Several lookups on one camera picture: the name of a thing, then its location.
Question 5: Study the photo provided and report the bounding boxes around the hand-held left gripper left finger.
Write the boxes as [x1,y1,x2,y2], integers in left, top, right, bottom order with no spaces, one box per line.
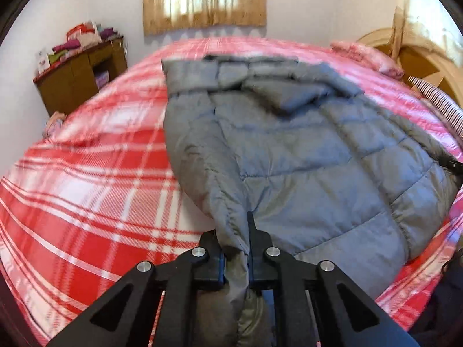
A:
[47,229,227,347]

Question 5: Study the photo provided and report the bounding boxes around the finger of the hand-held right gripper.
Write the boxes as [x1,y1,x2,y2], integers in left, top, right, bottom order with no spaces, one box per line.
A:
[438,155,463,183]

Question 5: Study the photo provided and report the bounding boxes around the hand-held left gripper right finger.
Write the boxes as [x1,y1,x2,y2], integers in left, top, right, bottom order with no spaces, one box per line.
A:
[247,211,420,347]

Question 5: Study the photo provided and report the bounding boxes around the grey puffer jacket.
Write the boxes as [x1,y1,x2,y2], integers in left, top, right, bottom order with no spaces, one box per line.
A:
[161,54,462,347]

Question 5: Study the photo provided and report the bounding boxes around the pink clothes pile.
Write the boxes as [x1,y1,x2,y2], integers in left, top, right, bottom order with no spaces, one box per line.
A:
[43,112,67,140]

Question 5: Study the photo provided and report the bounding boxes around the beige folded clothes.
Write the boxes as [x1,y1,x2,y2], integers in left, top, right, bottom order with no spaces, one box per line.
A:
[78,31,102,46]

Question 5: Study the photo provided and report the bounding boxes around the magenta folded clothes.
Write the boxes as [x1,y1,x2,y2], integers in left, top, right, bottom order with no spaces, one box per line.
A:
[52,40,81,53]

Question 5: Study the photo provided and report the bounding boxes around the striped pillow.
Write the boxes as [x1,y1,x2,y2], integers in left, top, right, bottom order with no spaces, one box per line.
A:
[409,76,463,138]

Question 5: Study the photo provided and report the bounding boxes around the light wooden headboard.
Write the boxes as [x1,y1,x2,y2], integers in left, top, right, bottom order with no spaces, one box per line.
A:
[356,27,463,112]

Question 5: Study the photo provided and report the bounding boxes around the beige side curtain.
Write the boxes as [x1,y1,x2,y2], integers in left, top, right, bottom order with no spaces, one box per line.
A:
[391,0,463,62]

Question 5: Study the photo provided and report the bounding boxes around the red plaid bedsheet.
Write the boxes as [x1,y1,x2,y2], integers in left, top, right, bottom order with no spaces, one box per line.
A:
[0,36,463,347]

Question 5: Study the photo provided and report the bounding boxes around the brown wooden desk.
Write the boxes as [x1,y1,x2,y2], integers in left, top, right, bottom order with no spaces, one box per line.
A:
[32,35,129,117]

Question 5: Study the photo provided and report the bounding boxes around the beige floral window curtain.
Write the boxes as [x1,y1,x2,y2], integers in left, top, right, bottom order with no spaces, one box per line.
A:
[143,0,267,37]

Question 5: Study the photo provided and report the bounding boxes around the white card box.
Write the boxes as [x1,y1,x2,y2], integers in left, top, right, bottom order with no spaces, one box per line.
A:
[35,49,50,75]

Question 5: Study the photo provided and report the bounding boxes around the red gift box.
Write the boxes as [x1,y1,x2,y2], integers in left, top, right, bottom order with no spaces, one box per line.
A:
[66,23,98,43]

